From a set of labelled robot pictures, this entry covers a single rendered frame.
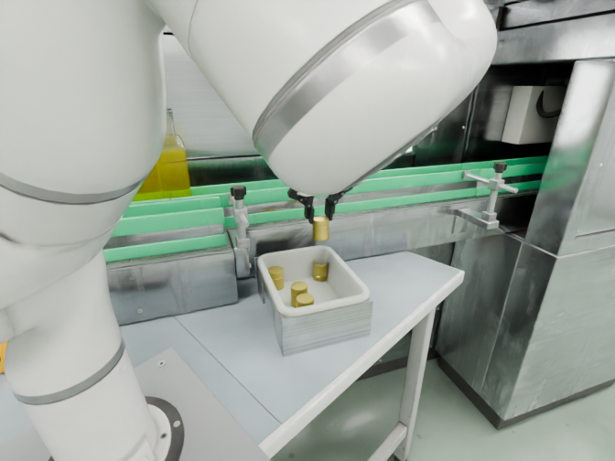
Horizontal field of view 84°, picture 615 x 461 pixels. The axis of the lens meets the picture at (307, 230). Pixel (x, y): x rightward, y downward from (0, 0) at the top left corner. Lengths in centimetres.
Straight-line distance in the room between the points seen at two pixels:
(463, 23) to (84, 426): 44
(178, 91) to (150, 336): 55
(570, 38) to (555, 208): 42
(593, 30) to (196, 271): 104
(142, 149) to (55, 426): 31
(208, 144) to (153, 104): 75
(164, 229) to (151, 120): 53
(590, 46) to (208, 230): 97
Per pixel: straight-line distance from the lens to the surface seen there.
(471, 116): 130
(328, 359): 63
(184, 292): 73
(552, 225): 115
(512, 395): 144
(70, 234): 22
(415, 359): 108
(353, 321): 64
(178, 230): 70
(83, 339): 37
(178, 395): 56
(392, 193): 93
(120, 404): 43
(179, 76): 91
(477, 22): 23
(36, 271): 24
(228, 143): 92
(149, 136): 17
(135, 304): 75
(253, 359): 64
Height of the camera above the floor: 119
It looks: 24 degrees down
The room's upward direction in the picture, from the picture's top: straight up
